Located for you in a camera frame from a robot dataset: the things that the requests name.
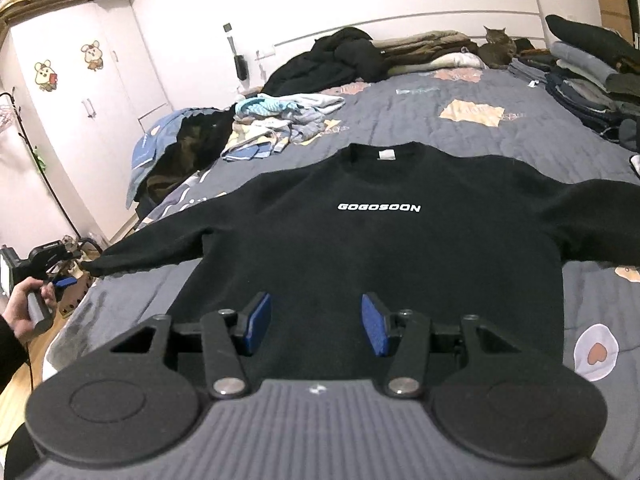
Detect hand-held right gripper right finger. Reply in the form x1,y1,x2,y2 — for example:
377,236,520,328
361,292,526,400

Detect dark brown coat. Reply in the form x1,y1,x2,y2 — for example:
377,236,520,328
145,115,236,201

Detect white folded cloth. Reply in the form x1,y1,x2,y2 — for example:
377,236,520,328
387,52,486,77

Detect black puffer jacket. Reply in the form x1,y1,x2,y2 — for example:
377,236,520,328
262,27,386,97

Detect blue printed blanket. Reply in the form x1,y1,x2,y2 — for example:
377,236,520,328
125,107,236,208

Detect pastel patterned garments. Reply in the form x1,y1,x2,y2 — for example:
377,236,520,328
221,110,346,162

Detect grey printed bed quilt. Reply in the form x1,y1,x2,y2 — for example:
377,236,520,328
42,65,640,411

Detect brown folded blanket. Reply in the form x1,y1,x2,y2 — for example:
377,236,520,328
372,30,481,68

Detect black sweatshirt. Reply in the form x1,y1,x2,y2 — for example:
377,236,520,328
81,142,640,381

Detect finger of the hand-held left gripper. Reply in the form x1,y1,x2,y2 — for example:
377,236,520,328
54,275,96,313

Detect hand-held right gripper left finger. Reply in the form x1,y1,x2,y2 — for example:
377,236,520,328
107,292,273,400

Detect tabby cat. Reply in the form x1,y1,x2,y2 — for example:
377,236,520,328
477,25,518,70

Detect black clothes rack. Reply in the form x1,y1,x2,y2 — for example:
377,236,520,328
0,87,106,256

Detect white headboard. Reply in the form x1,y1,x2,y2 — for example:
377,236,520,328
272,0,546,71

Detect white wardrobe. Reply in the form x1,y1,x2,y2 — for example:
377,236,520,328
0,0,173,241

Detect person's left hand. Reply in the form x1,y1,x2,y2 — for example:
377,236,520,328
2,279,57,342

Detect mouse sticker with bow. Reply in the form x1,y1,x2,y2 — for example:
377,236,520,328
81,40,105,71

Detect mouse sticker with red card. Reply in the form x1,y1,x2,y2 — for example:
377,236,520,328
34,60,58,92

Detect turquoise striped garment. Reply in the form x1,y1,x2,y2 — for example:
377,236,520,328
235,94,346,121

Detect stack of folded clothes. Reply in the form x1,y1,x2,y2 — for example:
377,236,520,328
507,14,640,153

